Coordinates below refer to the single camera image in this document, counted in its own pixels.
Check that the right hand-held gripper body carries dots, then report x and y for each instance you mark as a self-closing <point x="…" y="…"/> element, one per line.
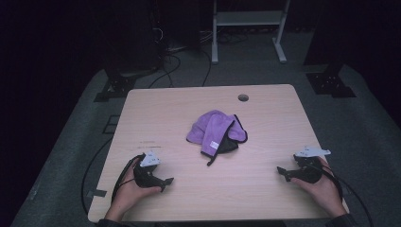
<point x="310" y="173"/>

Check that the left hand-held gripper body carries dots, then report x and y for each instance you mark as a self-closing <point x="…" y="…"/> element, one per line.
<point x="145" y="178"/>

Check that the purple cloth with black trim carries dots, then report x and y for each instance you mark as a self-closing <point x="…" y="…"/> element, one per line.
<point x="211" y="129"/>

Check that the person's right hand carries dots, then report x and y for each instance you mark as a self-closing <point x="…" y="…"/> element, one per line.
<point x="326" y="192"/>

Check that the person's left hand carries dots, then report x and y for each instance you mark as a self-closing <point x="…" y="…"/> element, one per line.
<point x="126" y="195"/>

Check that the grey tape strip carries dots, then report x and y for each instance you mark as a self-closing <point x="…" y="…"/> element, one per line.
<point x="96" y="193"/>

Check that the black stand base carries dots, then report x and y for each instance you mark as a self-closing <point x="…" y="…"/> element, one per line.
<point x="329" y="84"/>
<point x="116" y="86"/>

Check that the dark equipment rack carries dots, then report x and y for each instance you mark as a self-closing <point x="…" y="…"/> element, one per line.
<point x="132" y="34"/>

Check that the white metal table frame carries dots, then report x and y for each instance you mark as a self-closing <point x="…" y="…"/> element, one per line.
<point x="249" y="18"/>

